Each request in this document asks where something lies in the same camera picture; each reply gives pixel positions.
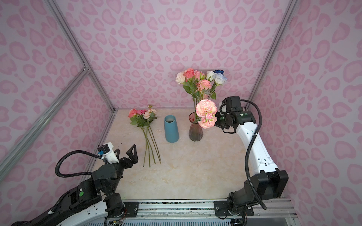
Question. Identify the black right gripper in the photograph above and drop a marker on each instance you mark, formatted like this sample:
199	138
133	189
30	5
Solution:
217	123

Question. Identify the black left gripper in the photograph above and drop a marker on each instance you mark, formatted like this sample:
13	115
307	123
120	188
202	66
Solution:
134	158

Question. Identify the small pink spray roses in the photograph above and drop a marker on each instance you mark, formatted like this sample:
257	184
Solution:
206	108

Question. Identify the pale blue white rose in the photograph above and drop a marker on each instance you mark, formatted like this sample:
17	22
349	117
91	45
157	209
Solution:
216	79

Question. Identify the cream white rose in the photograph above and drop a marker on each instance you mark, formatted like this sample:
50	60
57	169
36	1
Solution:
180	78

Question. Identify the pink cream spray roses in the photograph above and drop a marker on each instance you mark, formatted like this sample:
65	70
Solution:
156	152

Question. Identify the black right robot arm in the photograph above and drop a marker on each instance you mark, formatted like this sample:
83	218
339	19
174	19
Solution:
265	180

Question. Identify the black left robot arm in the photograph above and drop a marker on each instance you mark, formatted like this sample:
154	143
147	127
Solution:
99	188

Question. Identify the pink glass vase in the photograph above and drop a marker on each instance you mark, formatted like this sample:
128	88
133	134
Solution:
195	131

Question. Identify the teal ceramic vase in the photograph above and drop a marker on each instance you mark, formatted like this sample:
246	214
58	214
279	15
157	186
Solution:
171	129

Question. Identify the magenta small rose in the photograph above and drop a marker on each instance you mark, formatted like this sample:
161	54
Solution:
141	112

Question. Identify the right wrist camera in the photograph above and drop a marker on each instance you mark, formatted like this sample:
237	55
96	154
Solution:
233	104

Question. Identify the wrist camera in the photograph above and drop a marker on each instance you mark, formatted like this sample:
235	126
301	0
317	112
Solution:
107	153
233	104

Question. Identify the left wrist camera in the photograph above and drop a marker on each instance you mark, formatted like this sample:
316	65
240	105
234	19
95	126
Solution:
107	153

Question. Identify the diagonal aluminium frame bar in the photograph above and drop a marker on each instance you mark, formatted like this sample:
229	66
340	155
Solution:
19	149

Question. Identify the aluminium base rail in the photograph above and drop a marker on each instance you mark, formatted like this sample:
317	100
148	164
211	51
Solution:
188	212

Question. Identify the right corner aluminium post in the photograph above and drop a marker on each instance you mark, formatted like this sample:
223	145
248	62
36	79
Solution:
291	9

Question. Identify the corner aluminium post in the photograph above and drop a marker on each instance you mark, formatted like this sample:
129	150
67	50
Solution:
291	9
69	34

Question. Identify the left corner aluminium post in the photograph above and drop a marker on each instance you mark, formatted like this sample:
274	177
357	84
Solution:
69	34

